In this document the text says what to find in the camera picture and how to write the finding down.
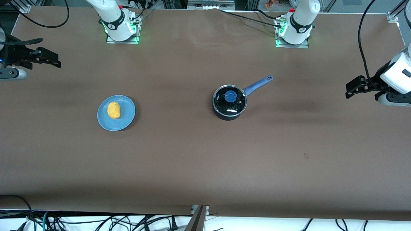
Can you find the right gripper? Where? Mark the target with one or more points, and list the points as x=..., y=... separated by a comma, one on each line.
x=16, y=55

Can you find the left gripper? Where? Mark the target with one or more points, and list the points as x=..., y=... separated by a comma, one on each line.
x=375, y=84

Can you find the yellow potato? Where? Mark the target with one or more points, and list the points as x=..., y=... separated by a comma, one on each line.
x=114, y=110

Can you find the glass lid with blue knob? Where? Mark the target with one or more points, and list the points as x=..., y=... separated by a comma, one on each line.
x=230, y=96

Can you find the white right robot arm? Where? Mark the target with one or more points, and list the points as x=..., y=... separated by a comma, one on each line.
x=112, y=16

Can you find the blue round plate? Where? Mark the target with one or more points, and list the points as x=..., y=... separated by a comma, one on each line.
x=126, y=118

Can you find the small orange toy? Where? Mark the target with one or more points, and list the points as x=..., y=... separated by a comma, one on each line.
x=269, y=3

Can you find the grey metal box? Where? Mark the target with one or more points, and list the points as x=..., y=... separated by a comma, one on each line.
x=210, y=4

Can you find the brown table cover sheet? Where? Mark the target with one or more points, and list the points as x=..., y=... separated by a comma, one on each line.
x=192, y=160

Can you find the aluminium profile beam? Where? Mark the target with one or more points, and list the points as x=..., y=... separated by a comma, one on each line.
x=196, y=219

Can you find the aluminium frame corner profile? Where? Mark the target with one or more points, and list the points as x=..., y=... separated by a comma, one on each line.
x=22, y=6

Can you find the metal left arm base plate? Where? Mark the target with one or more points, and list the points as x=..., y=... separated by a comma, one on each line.
x=305, y=46

